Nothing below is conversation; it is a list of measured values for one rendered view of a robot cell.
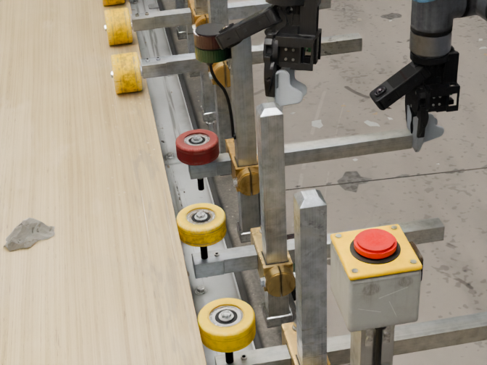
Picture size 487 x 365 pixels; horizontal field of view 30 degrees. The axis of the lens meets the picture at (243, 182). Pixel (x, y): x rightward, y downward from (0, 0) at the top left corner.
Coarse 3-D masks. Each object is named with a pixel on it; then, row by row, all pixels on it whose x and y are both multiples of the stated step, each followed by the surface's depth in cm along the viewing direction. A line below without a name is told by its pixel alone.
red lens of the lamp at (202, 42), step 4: (196, 36) 152; (200, 36) 151; (204, 36) 151; (212, 36) 151; (196, 40) 152; (200, 40) 152; (204, 40) 151; (208, 40) 151; (212, 40) 151; (196, 44) 153; (200, 44) 152; (204, 44) 152; (208, 44) 151; (212, 44) 151; (216, 44) 152; (200, 48) 152; (204, 48) 152; (208, 48) 152; (212, 48) 152; (216, 48) 152
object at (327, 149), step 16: (288, 144) 174; (304, 144) 174; (320, 144) 174; (336, 144) 173; (352, 144) 174; (368, 144) 174; (384, 144) 175; (400, 144) 176; (224, 160) 170; (288, 160) 173; (304, 160) 173; (320, 160) 174; (192, 176) 171; (208, 176) 171
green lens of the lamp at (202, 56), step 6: (198, 54) 154; (204, 54) 153; (210, 54) 152; (216, 54) 153; (222, 54) 153; (228, 54) 154; (198, 60) 154; (204, 60) 153; (210, 60) 153; (216, 60) 153; (222, 60) 154
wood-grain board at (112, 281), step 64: (0, 0) 236; (64, 0) 234; (128, 0) 231; (0, 64) 202; (64, 64) 200; (0, 128) 177; (64, 128) 176; (128, 128) 174; (0, 192) 158; (64, 192) 156; (128, 192) 155; (0, 256) 142; (64, 256) 141; (128, 256) 140; (0, 320) 129; (64, 320) 128; (128, 320) 128; (192, 320) 127
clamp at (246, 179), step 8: (232, 144) 173; (232, 152) 171; (232, 160) 169; (232, 168) 170; (240, 168) 166; (248, 168) 166; (256, 168) 166; (232, 176) 172; (240, 176) 165; (248, 176) 165; (256, 176) 165; (240, 184) 165; (248, 184) 166; (256, 184) 166; (248, 192) 166; (256, 192) 167
